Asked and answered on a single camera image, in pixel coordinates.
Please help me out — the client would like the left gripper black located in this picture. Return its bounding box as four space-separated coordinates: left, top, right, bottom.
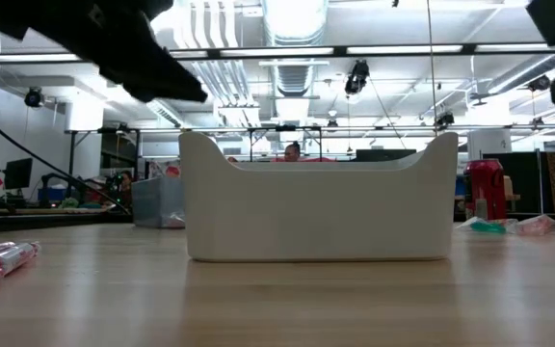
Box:
0 0 209 103

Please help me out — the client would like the clear pink candy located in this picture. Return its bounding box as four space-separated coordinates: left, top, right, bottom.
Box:
505 214 555 237

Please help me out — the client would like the white red bag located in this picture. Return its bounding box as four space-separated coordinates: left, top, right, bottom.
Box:
147 160 182 179

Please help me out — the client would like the white pillar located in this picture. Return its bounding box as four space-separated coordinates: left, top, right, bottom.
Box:
466 128 514 162

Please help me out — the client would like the person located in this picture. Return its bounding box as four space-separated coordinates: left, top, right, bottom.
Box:
118 169 135 206
282 140 304 164

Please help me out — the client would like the black partition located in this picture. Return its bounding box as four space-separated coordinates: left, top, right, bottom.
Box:
481 151 544 216

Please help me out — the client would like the black metal rack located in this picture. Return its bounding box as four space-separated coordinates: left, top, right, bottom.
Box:
64 124 428 177

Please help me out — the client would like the clear grey plastic bin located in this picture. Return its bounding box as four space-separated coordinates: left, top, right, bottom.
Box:
130 176 186 229

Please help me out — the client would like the red soda can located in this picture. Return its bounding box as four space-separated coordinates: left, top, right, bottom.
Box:
463 158 509 222

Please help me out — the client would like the blue box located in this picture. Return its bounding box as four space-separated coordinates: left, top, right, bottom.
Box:
38 186 66 203

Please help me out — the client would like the black beam with light strips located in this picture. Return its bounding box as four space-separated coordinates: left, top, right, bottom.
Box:
0 43 555 65

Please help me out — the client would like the black wide monitor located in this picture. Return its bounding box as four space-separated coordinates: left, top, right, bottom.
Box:
355 148 418 163

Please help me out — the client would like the white plastic bin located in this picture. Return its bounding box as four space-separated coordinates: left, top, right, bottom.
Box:
178 130 460 263

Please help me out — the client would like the thick black cable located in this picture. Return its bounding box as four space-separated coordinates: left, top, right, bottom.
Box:
0 101 133 216

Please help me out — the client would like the silver ventilation duct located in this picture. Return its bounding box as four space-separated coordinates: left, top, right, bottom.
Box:
260 0 330 100

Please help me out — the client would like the black aluminium table frame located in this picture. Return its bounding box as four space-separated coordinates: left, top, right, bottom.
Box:
0 206 555 236

